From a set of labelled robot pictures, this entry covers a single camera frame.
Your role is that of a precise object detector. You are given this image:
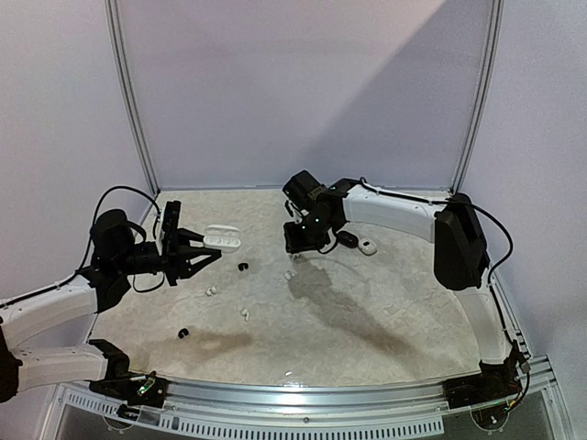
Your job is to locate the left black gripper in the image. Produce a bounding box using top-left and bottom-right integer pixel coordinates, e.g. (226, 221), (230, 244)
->
(115, 227), (221, 286)

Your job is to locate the white oval charging case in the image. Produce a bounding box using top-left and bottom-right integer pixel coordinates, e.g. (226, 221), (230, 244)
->
(203, 225), (242, 253)

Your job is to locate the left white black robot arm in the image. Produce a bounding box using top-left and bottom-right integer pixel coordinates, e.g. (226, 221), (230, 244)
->
(1, 201), (240, 408)

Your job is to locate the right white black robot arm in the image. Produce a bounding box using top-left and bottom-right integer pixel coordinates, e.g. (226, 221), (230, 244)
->
(282, 170), (530, 400)

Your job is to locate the black charging case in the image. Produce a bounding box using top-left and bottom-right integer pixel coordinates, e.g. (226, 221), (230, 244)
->
(337, 230), (359, 249)

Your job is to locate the small white charging case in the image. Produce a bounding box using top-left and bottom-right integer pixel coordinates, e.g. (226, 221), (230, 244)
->
(358, 238), (377, 256)

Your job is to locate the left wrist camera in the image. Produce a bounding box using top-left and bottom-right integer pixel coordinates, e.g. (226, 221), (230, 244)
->
(155, 201), (182, 256)

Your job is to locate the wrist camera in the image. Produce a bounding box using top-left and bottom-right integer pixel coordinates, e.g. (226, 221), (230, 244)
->
(284, 200), (295, 218)
(155, 201), (182, 256)

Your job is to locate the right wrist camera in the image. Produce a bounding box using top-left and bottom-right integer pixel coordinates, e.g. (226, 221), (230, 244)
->
(284, 200), (295, 218)

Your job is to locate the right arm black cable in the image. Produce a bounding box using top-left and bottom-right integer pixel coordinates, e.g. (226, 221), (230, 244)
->
(357, 177), (533, 404)

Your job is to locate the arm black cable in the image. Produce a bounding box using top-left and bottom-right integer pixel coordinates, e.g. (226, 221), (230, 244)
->
(75, 184), (166, 294)
(357, 177), (533, 404)

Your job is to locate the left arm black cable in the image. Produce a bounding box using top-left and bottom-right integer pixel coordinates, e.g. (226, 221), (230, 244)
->
(75, 184), (166, 294)

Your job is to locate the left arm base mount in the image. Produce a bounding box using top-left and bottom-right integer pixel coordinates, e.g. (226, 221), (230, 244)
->
(89, 371), (170, 408)

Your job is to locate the left aluminium frame post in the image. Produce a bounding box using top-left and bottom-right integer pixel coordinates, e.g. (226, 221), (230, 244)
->
(105, 0), (161, 194)

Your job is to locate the aluminium frame post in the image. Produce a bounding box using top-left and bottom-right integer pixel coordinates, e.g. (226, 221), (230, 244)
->
(450, 0), (504, 193)
(105, 0), (161, 194)

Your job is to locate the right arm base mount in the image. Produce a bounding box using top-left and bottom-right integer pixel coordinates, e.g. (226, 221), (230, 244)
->
(441, 364), (531, 412)

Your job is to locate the aluminium front rail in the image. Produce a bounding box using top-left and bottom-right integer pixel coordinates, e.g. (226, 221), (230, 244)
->
(42, 357), (573, 439)

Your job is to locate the right aluminium frame post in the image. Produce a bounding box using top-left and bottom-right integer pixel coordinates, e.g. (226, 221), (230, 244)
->
(450, 0), (504, 193)

